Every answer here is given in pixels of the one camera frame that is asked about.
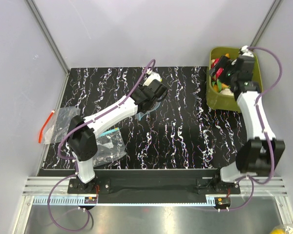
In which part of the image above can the red dragon fruit toy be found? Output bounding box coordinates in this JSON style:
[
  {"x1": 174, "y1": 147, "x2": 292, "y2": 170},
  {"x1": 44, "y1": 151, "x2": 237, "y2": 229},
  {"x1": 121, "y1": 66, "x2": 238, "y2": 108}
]
[{"x1": 211, "y1": 58, "x2": 224, "y2": 80}]

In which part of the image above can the clear bag teal zipper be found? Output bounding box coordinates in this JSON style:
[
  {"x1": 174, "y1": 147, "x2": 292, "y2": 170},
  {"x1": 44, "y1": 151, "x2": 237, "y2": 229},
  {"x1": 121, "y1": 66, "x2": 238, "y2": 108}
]
[{"x1": 134, "y1": 102, "x2": 161, "y2": 121}]

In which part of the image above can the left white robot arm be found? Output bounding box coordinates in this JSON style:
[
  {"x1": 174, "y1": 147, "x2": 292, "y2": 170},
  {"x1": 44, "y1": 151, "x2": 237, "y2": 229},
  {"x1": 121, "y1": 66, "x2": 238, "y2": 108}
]
[{"x1": 66, "y1": 79, "x2": 168, "y2": 193}]

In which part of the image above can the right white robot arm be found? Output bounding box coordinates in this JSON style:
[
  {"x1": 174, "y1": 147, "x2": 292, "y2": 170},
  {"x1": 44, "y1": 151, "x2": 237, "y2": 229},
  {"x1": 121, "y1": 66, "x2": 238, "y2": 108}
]
[{"x1": 209, "y1": 53, "x2": 285, "y2": 193}]

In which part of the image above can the clear bag on stack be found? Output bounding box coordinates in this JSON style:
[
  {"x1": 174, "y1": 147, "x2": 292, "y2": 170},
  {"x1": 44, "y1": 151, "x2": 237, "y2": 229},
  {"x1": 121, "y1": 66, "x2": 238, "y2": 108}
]
[{"x1": 93, "y1": 128, "x2": 126, "y2": 167}]

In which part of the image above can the clear bag orange zipper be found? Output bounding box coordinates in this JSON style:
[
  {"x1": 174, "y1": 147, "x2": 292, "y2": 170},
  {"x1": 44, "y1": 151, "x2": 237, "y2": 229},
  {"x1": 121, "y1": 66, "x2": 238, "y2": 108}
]
[{"x1": 38, "y1": 106, "x2": 81, "y2": 145}]

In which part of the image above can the orange fruit toy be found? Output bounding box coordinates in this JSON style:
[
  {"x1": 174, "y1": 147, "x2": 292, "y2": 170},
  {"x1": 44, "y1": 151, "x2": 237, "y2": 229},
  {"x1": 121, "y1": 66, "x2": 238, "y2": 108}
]
[{"x1": 221, "y1": 83, "x2": 230, "y2": 90}]

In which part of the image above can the olive green plastic bin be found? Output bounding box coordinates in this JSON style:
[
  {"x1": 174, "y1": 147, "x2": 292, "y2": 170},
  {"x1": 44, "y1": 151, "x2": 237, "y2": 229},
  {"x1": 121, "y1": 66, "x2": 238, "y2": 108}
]
[{"x1": 207, "y1": 47, "x2": 263, "y2": 113}]

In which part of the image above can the black marbled table mat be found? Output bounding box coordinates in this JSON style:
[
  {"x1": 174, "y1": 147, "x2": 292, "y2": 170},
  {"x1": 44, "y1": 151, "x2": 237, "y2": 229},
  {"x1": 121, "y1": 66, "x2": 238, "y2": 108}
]
[{"x1": 42, "y1": 66, "x2": 250, "y2": 170}]

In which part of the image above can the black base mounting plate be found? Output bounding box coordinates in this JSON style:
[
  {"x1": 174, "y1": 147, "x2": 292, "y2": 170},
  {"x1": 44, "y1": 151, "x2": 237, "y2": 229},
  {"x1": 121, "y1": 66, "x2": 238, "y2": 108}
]
[{"x1": 67, "y1": 169, "x2": 241, "y2": 195}]

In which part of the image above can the yellow lemon toy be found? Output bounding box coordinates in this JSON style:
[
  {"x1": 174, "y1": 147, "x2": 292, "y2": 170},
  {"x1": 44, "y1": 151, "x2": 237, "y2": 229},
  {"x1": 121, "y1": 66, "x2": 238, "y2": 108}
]
[{"x1": 270, "y1": 228, "x2": 286, "y2": 234}]

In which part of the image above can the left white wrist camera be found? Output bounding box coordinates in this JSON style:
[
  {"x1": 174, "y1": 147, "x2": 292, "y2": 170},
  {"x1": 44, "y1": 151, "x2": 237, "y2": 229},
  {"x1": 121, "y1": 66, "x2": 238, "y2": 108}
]
[{"x1": 143, "y1": 69, "x2": 162, "y2": 86}]

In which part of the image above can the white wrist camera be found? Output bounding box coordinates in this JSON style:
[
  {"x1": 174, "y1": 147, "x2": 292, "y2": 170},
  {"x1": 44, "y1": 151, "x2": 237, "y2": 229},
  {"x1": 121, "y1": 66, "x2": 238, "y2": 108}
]
[
  {"x1": 143, "y1": 69, "x2": 162, "y2": 86},
  {"x1": 239, "y1": 45, "x2": 254, "y2": 58}
]

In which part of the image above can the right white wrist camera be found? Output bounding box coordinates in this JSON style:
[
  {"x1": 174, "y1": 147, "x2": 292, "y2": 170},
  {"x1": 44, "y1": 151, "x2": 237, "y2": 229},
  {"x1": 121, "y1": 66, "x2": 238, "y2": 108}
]
[{"x1": 239, "y1": 45, "x2": 254, "y2": 58}]

